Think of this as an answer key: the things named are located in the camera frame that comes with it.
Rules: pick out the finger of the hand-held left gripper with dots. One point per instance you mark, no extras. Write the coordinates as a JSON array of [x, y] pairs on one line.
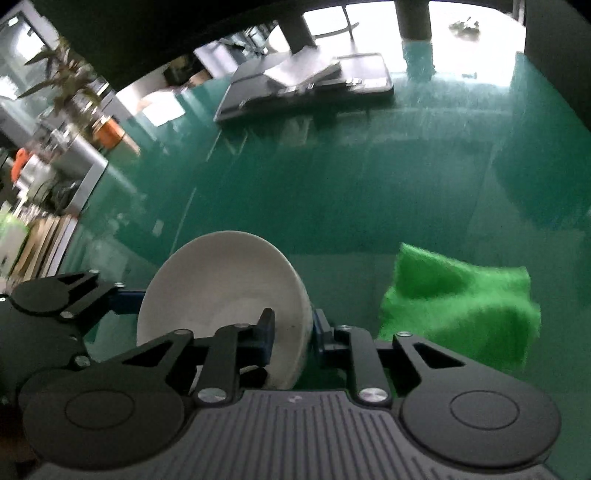
[[131, 302]]

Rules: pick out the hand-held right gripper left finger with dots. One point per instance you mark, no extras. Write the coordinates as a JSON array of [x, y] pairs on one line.
[[267, 337]]

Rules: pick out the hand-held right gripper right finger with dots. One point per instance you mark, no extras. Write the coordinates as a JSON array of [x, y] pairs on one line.
[[319, 332]]

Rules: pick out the white bowl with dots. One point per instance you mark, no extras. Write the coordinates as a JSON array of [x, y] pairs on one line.
[[221, 286]]

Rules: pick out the green cleaning cloth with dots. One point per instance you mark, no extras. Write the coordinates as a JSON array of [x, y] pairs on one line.
[[452, 304]]

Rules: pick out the stack of wooden boards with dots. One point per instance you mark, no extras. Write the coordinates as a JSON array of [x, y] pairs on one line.
[[41, 244]]

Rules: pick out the grey metal case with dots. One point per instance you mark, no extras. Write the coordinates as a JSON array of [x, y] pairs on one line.
[[78, 161]]

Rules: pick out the small orange object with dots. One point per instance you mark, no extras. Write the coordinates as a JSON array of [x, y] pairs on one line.
[[19, 164]]

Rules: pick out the orange plant pot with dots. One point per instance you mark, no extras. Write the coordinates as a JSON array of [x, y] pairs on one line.
[[110, 131]]

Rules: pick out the potted plant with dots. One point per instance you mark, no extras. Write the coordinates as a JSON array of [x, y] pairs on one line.
[[69, 78]]

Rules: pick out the black pen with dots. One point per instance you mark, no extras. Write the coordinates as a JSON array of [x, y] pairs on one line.
[[323, 86]]

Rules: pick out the dark computer monitor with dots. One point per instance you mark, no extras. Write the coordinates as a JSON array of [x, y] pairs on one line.
[[138, 37]]

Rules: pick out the small dark object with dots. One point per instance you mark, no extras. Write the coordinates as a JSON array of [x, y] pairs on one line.
[[464, 26]]

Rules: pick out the dark post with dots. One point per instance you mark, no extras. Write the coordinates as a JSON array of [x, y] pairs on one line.
[[414, 18]]

